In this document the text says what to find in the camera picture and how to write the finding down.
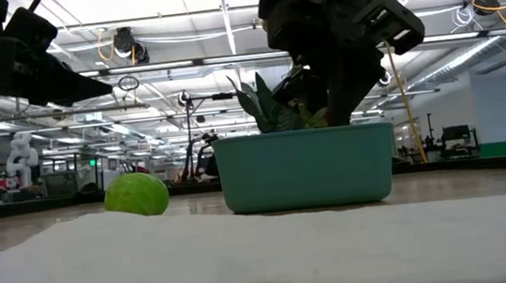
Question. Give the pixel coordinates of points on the black machine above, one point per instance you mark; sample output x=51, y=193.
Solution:
x=457, y=136

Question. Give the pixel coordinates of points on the teal plastic tupperware container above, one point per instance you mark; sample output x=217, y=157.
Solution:
x=305, y=169

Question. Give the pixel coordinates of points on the white folded cloth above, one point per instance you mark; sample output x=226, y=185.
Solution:
x=265, y=253

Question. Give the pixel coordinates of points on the green plant in white pot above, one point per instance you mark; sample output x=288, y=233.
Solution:
x=261, y=107

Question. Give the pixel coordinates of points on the green panel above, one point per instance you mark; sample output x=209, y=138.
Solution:
x=498, y=149

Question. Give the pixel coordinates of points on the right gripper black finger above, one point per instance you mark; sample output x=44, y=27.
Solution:
x=308, y=88
x=351, y=86

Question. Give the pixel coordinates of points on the black camera stand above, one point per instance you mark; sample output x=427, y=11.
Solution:
x=190, y=134

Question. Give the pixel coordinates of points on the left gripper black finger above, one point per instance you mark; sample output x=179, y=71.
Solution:
x=73, y=87

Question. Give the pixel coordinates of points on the green round produce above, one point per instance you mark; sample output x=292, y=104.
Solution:
x=136, y=194

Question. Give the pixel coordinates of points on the silver ventilation duct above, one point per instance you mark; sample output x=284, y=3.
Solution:
x=466, y=60

